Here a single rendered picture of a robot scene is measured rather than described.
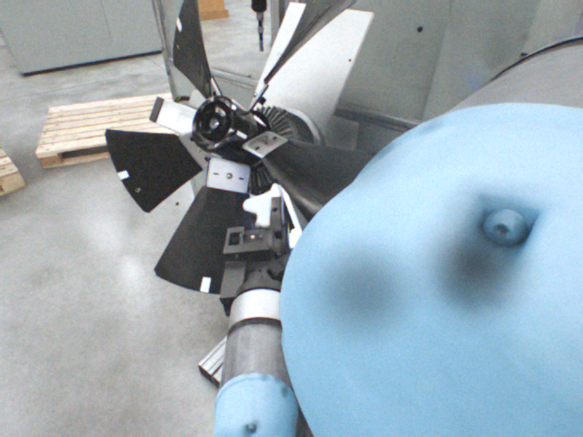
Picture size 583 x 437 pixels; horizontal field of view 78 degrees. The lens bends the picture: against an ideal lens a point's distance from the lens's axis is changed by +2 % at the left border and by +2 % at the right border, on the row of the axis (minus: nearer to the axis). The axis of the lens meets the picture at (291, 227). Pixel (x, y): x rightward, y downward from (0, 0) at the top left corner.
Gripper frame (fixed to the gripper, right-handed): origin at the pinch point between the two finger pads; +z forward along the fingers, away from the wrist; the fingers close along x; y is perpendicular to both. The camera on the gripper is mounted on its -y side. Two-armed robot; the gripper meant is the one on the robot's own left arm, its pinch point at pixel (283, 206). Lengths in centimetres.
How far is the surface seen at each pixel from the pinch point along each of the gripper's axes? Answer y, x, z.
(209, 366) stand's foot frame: 47, 105, 34
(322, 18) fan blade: -9.8, -21.0, 27.4
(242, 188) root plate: 10.4, 8.1, 19.5
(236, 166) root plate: 11.0, 3.7, 21.5
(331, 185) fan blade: -8.6, 2.3, 8.0
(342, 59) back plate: -16, -7, 52
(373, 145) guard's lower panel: -30, 34, 81
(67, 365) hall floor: 114, 105, 40
